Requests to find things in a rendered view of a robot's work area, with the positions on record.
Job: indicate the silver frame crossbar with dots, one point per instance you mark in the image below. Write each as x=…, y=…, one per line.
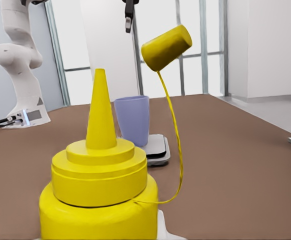
x=200, y=55
x=77, y=69

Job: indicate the grey and black scale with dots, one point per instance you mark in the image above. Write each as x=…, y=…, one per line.
x=158, y=150

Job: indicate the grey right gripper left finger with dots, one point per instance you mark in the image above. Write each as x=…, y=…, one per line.
x=128, y=22

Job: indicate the yellow tethered bottle cap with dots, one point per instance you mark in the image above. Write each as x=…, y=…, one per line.
x=166, y=48

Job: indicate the purple cup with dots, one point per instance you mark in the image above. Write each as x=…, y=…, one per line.
x=133, y=120

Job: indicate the pale right gripper right finger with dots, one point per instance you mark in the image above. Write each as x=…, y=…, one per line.
x=164, y=228

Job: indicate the yellow sauce bottle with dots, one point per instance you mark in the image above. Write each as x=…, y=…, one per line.
x=98, y=180

